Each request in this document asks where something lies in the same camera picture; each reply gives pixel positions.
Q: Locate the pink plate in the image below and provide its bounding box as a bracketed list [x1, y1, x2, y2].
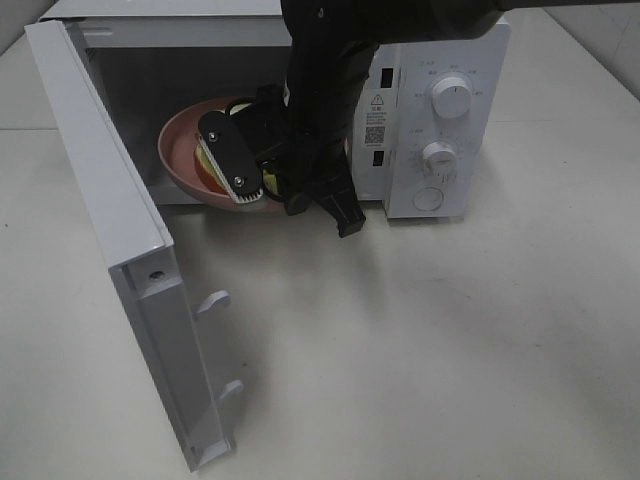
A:
[158, 97, 345, 212]

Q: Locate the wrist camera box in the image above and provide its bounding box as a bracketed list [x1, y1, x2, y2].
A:
[197, 111, 264, 205]

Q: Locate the warning label sticker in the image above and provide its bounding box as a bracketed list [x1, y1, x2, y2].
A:
[362, 92, 391, 148]

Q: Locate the white timer knob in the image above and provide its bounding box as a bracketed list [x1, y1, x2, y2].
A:
[421, 141, 457, 179]

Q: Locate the round door release button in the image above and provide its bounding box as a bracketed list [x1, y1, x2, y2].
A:
[413, 187, 444, 212]

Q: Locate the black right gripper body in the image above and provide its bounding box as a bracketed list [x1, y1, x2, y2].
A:
[234, 85, 345, 216]

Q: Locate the toast sandwich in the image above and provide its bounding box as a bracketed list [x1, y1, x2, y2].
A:
[194, 97, 281, 201]

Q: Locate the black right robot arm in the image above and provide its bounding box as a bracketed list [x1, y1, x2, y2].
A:
[236, 0, 513, 237]

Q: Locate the white microwave oven body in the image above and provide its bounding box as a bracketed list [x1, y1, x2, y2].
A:
[38, 1, 511, 218]

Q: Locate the white microwave door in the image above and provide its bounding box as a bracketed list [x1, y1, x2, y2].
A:
[25, 20, 243, 471]

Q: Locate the white power knob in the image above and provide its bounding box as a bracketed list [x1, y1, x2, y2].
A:
[431, 74, 472, 120]

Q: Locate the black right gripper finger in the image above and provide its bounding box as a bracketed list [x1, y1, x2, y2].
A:
[313, 150, 365, 238]

